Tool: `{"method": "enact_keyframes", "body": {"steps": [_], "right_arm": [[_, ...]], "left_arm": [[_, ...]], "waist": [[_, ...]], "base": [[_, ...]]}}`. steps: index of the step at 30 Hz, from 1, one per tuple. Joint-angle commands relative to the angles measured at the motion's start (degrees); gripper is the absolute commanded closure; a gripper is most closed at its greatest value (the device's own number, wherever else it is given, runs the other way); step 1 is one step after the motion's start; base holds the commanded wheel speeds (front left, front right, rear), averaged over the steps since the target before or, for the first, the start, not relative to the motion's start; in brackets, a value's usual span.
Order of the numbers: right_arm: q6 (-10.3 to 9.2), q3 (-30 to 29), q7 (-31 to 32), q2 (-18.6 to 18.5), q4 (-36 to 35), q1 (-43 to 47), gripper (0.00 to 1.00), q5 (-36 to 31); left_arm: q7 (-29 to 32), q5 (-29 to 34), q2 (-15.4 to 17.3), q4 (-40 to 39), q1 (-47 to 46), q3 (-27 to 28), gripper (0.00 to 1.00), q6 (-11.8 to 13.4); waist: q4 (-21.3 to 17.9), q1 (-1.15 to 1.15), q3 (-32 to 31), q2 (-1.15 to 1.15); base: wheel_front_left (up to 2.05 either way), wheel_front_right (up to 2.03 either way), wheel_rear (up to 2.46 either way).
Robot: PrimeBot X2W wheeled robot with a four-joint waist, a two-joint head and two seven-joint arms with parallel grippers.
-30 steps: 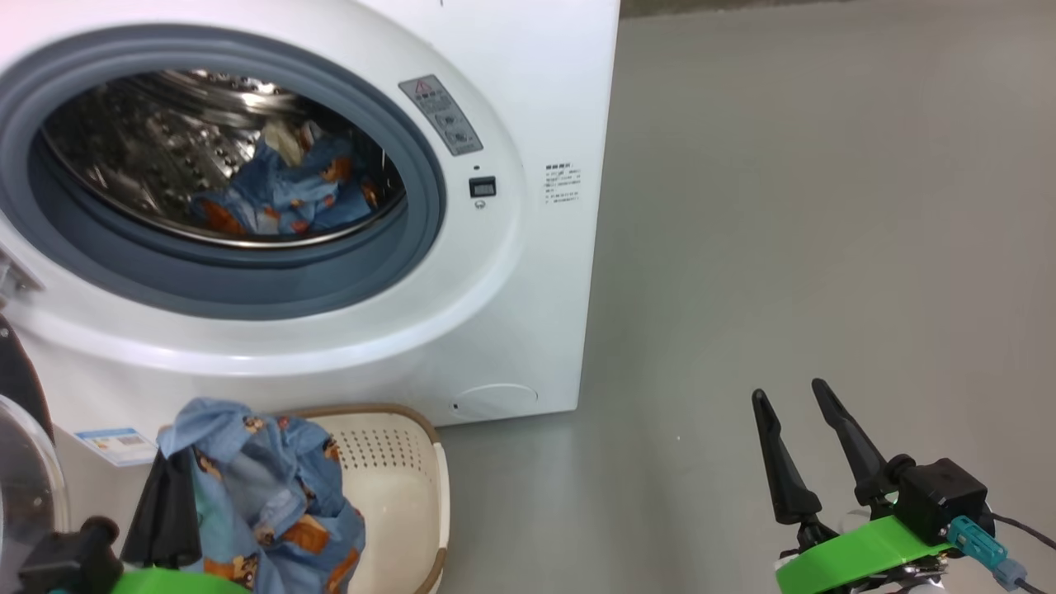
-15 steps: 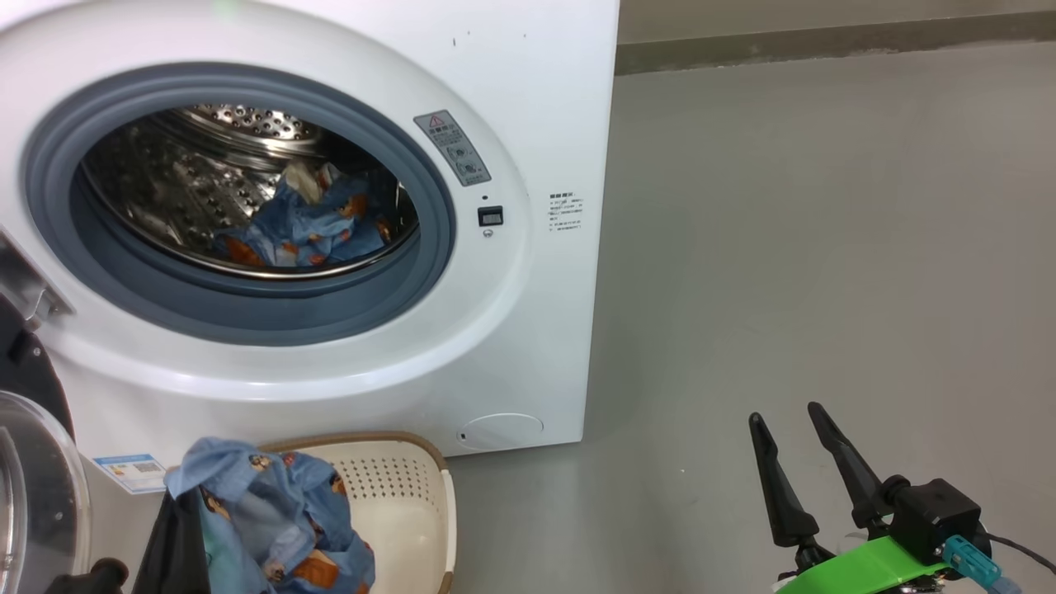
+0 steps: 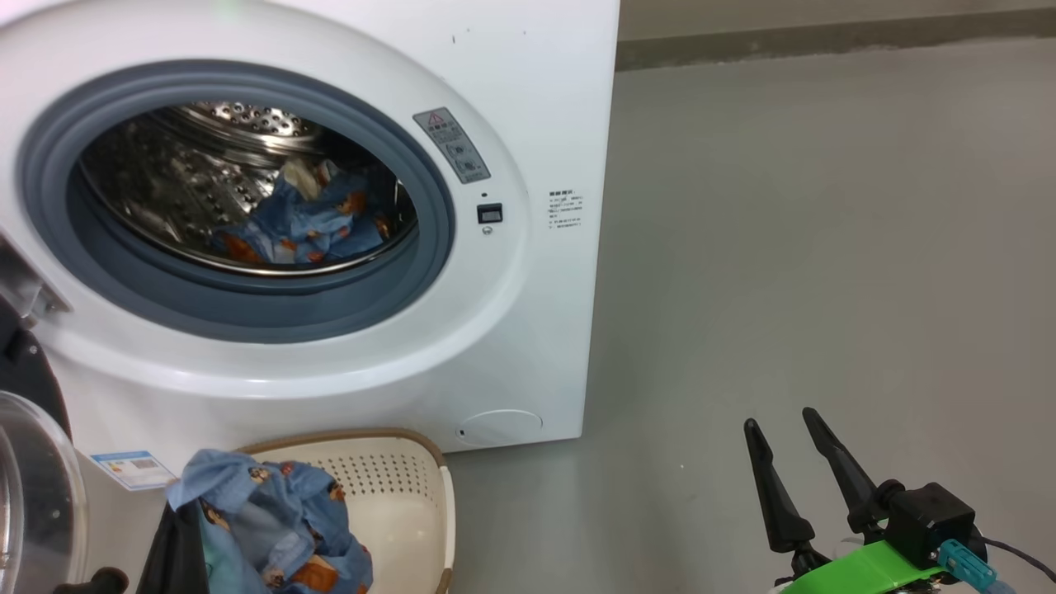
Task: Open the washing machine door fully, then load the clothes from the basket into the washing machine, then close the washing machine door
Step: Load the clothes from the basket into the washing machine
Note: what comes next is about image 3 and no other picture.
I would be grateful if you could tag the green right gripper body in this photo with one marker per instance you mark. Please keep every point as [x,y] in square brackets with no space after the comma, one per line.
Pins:
[866,573]

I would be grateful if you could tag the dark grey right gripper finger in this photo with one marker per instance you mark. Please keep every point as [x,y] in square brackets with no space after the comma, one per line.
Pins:
[846,478]
[780,503]

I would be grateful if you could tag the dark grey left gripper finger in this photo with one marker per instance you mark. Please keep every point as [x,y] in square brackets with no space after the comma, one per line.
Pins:
[157,561]
[190,561]

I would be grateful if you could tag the blue bear print garment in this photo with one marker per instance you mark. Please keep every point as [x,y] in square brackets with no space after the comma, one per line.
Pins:
[309,219]
[264,520]

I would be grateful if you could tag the black round glass washer door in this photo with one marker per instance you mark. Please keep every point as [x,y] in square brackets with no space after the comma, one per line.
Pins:
[33,487]

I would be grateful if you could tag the cream perforated laundry basket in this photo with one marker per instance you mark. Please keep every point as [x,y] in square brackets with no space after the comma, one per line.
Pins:
[396,503]

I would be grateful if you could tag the grey rubber door gasket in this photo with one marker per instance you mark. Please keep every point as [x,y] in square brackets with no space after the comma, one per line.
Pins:
[247,309]

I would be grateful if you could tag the metal door hinge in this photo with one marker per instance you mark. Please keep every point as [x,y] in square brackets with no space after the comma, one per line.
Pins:
[25,280]

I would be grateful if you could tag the white front-load washing machine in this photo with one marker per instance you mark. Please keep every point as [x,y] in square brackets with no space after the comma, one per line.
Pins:
[511,330]

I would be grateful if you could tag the black door latch slot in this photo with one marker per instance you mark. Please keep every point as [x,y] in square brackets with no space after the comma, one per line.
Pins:
[489,214]

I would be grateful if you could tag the blue white energy label sticker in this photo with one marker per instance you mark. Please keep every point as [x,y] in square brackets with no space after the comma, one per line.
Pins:
[134,469]

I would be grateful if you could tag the round white filter cover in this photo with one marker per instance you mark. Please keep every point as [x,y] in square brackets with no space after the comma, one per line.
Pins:
[499,429]

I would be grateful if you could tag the small printed text label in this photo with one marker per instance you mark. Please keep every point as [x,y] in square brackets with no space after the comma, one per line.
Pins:
[566,210]

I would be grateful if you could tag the steel perforated washer drum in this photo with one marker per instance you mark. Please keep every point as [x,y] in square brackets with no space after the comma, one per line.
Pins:
[165,190]

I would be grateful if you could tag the grey warning label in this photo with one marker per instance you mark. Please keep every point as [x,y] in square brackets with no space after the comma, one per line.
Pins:
[452,146]

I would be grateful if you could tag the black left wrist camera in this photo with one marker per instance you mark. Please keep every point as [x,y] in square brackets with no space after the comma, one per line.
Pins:
[91,582]

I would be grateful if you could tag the teal right camera connector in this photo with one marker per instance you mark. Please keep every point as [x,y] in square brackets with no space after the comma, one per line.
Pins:
[969,569]

